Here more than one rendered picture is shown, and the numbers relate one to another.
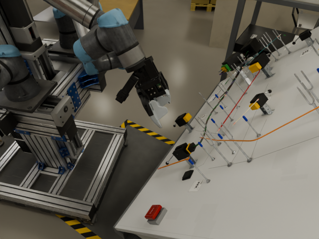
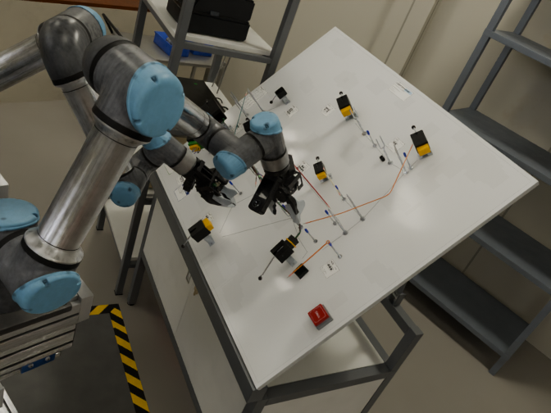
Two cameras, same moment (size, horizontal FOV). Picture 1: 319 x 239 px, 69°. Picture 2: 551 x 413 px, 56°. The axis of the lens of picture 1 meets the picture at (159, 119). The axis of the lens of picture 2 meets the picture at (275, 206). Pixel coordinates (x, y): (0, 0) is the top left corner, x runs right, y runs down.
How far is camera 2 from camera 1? 125 cm
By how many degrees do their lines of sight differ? 55
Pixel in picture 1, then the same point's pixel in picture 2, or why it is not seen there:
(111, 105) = not seen: outside the picture
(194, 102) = not seen: hidden behind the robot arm
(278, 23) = not seen: hidden behind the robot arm
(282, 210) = (428, 227)
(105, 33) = (270, 140)
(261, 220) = (422, 240)
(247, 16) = (18, 38)
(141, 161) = (32, 376)
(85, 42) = (246, 155)
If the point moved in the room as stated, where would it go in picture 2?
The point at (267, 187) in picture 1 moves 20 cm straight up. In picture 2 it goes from (403, 224) to (434, 170)
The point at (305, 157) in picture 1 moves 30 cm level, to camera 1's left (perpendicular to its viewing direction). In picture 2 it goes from (407, 194) to (374, 227)
